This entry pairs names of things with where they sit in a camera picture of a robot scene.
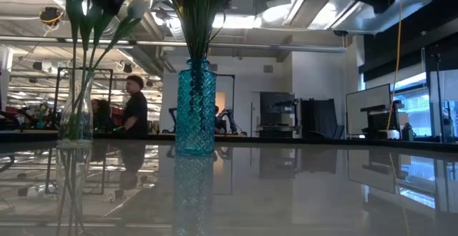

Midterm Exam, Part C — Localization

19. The teal textured glass vase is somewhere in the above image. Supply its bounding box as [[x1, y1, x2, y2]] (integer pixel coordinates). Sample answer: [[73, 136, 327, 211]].
[[174, 58, 218, 157]]

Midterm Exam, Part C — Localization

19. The black upright panel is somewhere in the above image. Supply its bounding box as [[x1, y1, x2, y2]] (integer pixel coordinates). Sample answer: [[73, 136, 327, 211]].
[[299, 98, 340, 139]]

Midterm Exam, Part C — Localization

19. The clear glass vase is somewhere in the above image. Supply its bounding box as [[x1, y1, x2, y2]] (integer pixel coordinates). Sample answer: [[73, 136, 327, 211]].
[[56, 67, 95, 148]]

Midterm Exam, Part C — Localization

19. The black station frame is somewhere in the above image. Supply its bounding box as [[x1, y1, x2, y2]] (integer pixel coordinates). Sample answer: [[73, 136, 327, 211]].
[[53, 67, 115, 122], [214, 73, 236, 122]]

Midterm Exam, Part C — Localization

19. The orange lit doorway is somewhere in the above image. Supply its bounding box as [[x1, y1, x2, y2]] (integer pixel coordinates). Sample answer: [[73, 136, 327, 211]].
[[215, 92, 227, 114]]

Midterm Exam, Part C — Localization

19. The dark bottle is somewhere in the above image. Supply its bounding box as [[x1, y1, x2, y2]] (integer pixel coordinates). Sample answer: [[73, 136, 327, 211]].
[[401, 122, 415, 142]]

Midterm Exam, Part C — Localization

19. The black equipment stand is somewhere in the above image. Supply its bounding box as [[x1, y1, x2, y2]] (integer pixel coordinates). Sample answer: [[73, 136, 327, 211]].
[[360, 99, 404, 140]]

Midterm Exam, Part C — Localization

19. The bright ceiling light fixture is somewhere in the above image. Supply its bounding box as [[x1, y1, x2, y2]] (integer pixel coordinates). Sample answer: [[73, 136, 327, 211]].
[[210, 11, 260, 29]]

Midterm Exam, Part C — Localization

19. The silver rectangular air duct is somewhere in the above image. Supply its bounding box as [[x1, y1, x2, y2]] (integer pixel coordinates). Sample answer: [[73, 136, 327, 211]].
[[255, 0, 439, 36]]

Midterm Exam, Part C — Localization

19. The white board panel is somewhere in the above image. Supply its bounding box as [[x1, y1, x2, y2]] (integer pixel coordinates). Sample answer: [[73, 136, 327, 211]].
[[345, 83, 392, 137]]

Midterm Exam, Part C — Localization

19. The thin black tripod stand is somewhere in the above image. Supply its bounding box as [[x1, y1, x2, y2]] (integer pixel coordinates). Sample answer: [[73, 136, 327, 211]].
[[430, 44, 445, 144]]

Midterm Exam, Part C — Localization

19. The ceiling cable reel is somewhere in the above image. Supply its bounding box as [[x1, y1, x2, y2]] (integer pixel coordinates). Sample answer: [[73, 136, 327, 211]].
[[38, 6, 64, 28]]

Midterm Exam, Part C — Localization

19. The black aluminium table frame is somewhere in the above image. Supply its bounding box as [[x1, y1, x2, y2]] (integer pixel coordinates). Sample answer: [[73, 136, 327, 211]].
[[0, 130, 458, 154]]

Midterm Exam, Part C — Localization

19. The person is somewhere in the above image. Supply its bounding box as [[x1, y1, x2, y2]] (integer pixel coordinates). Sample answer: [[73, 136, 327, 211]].
[[90, 99, 112, 132], [213, 105, 225, 134], [120, 74, 150, 139]]

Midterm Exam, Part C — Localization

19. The grey horizontal ceiling pipe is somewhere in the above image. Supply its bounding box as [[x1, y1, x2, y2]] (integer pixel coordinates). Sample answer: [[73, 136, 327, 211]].
[[0, 35, 347, 54]]

